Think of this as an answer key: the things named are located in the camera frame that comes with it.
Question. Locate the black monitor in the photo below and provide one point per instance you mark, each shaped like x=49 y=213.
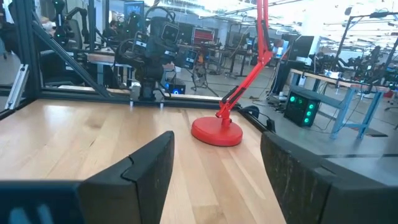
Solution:
x=301 y=46

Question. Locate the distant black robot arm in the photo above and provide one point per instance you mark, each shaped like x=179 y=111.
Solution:
x=63 y=28

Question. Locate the black computer with green lights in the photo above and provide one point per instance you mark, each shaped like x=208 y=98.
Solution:
x=300 y=109

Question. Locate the blue-legged workbench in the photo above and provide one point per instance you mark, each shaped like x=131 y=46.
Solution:
x=345 y=96

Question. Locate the blue screen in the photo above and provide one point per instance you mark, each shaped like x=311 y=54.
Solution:
x=133 y=9

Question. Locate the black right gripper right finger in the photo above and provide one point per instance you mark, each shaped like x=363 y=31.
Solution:
x=304 y=193

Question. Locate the black aluminium table frame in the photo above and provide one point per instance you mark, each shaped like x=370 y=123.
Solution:
x=26 y=46

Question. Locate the black computer with blue light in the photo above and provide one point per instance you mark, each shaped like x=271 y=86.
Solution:
x=175 y=88

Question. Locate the silver frame bracket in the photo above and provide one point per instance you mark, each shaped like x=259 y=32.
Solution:
x=17 y=87

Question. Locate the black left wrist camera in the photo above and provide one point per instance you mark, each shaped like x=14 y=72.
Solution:
x=170 y=33

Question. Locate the person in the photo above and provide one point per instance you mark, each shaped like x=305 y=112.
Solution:
x=112 y=31

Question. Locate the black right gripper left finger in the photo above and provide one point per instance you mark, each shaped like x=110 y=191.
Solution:
x=140 y=186

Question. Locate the red tool cabinet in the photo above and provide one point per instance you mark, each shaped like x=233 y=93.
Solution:
x=203 y=35

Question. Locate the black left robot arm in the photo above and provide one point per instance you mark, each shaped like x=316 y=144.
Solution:
x=150 y=71

